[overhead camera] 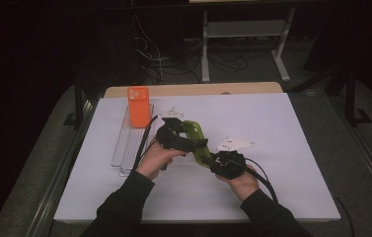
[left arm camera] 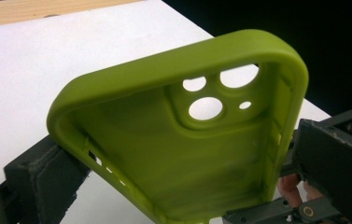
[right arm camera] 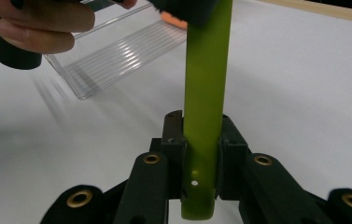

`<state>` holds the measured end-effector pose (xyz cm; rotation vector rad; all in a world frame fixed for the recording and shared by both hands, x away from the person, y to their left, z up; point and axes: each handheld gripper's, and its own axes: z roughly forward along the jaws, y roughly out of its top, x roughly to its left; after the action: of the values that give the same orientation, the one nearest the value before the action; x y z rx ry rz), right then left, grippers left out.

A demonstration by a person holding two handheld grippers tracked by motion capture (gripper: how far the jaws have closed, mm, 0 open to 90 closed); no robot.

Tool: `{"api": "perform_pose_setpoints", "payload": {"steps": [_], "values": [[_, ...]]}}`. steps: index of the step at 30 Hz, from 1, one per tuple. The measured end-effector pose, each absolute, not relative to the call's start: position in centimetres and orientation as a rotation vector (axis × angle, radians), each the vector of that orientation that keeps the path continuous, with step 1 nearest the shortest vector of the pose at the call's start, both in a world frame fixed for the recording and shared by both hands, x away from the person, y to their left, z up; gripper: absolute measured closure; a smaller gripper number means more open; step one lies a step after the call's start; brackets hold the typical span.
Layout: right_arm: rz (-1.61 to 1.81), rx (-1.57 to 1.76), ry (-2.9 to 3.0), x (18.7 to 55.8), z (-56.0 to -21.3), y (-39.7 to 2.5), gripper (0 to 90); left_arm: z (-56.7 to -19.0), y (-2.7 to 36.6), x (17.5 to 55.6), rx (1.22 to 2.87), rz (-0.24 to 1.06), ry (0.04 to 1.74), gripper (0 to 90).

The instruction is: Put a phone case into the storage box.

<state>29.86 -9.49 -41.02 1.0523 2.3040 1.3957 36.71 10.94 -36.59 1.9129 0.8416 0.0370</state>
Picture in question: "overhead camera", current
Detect clear ridged plastic rack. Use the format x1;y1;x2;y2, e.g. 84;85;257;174
111;103;157;177

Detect metal rail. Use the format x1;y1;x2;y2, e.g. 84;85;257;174
331;98;372;211
25;98;99;237

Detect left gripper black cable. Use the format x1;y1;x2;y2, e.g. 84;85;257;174
133;115;160;172

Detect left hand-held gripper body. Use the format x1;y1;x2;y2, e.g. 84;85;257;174
156;106;188;153

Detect green cartoon phone case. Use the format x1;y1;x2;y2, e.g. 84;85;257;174
181;119;215;168

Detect thin black cable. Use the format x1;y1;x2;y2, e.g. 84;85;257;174
334;196;356;237

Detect white desk frame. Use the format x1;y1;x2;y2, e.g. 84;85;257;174
201;8;296;83

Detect person's left hand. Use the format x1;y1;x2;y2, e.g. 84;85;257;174
135;138;188;182

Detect orange phone case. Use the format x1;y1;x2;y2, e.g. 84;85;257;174
126;85;151;129

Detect black metal stand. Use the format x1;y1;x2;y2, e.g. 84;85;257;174
344;65;372;127
63;73;91;129

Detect white floor cable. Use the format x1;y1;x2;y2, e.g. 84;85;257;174
133;13;165;83

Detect black floor cables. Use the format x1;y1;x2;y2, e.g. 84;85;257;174
173;39;254;83

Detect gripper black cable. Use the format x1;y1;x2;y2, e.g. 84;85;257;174
133;115;160;172
244;157;279;202

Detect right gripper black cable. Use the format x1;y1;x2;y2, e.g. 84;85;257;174
244;157;279;202

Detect person's right hand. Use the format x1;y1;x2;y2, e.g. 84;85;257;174
215;163;260;202

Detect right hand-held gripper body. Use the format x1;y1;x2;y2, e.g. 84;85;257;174
209;136;257;181

